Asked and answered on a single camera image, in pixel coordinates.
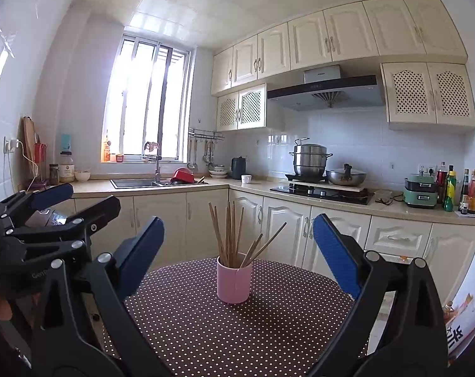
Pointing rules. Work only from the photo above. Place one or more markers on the white wall socket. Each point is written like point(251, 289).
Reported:
point(276, 138)
point(422, 169)

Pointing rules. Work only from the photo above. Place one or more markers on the small white mug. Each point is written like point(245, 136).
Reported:
point(246, 179)

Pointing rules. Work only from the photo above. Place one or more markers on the small windowsill jar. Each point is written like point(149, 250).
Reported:
point(120, 158)

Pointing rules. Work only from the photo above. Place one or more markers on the red kitchen utensil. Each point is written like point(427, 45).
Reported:
point(40, 152)

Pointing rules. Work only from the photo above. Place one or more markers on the wooden cutting board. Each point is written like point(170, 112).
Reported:
point(30, 145)

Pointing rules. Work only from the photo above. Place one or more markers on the pink cup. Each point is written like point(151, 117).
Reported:
point(233, 282)

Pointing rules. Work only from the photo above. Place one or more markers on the black kettle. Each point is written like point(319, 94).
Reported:
point(239, 169)

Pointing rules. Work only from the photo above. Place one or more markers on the red colander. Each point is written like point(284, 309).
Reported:
point(182, 176)

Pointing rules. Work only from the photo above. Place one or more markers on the brown polka dot tablecloth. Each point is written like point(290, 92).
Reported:
point(241, 333)

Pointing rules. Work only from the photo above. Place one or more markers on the teal box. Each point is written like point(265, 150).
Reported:
point(66, 142)

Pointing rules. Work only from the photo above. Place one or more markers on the small dark jar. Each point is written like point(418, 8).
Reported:
point(54, 174)

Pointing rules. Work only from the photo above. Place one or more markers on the black range hood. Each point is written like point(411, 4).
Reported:
point(327, 92)

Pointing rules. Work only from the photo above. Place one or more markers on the printed cardboard box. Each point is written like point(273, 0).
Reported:
point(463, 330)

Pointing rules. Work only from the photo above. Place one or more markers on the cream wall cabinets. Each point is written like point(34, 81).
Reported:
point(339, 39)

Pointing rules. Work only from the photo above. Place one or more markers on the bundle of wooden chopsticks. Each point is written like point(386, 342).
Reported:
point(230, 243)

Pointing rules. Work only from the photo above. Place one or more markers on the silver rice cooker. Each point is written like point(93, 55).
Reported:
point(50, 218)

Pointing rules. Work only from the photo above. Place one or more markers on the kitchen window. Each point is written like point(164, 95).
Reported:
point(143, 98)

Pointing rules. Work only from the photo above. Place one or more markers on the green electric cooker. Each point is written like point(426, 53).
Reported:
point(420, 192)

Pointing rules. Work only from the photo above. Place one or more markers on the black gas stove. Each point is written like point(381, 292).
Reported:
point(323, 195)

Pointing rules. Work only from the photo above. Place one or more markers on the hanging metal ladle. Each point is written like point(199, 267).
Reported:
point(190, 163)

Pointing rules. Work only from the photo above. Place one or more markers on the green plastic bottle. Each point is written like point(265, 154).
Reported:
point(450, 192)

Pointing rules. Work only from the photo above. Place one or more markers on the metal sink faucet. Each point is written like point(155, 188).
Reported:
point(157, 165)

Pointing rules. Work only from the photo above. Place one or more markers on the white bowl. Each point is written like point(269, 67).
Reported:
point(82, 176)

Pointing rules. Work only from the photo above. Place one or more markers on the steel steamer pot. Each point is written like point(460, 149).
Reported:
point(310, 161)

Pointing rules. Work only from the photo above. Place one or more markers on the steel wok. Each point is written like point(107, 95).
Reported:
point(345, 176)

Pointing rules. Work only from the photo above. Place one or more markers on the dark glass bottle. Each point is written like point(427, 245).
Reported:
point(464, 192)

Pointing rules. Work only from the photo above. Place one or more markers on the orange bottle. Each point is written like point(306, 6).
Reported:
point(106, 151)

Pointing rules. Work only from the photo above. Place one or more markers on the stack of white bowls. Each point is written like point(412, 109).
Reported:
point(217, 171)

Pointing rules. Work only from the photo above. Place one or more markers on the metal utensil rail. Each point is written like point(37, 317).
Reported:
point(206, 132)

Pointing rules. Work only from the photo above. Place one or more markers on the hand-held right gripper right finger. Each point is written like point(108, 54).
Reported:
point(335, 251)

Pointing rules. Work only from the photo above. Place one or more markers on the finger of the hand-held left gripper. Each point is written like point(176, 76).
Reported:
point(103, 212)
point(54, 195)

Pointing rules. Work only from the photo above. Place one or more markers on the hanging metal spatula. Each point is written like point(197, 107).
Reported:
point(209, 157)

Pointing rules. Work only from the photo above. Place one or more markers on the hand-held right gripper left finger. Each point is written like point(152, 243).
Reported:
point(143, 251)

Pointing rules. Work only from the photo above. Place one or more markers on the light wooden board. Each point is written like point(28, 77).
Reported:
point(339, 189)

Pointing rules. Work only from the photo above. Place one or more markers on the large glass jar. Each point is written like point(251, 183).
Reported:
point(66, 169)

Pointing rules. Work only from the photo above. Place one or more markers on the steel kitchen sink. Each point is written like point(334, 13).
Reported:
point(135, 183)

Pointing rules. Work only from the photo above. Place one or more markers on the red liquid bottle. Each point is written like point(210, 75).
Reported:
point(474, 196)

